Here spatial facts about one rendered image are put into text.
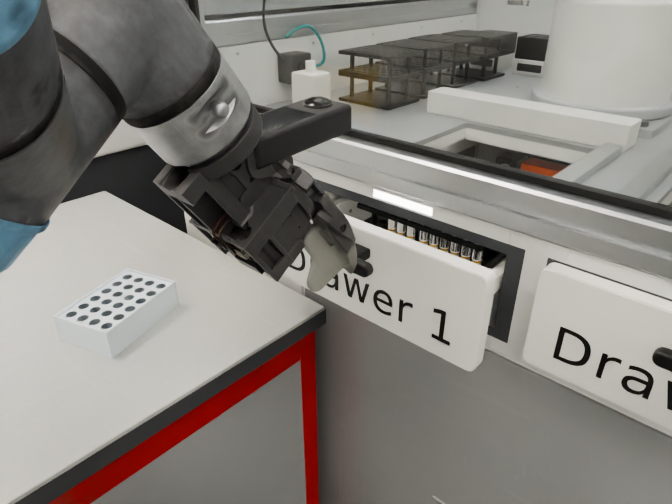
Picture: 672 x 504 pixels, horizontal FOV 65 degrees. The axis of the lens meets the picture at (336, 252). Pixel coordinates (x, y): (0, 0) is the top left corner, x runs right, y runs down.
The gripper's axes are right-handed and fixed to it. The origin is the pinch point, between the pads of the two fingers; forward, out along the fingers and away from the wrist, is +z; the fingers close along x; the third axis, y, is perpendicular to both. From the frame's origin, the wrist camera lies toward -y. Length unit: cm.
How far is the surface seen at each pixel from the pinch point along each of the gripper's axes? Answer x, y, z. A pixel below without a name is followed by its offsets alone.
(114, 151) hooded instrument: -80, -7, 18
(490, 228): 10.8, -10.2, 4.5
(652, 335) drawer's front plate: 27.0, -6.6, 6.6
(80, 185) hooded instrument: -82, 3, 19
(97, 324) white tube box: -23.9, 19.9, 1.0
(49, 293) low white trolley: -41.0, 21.4, 4.2
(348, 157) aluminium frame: -8.2, -12.1, 2.3
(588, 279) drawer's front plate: 21.0, -8.6, 4.7
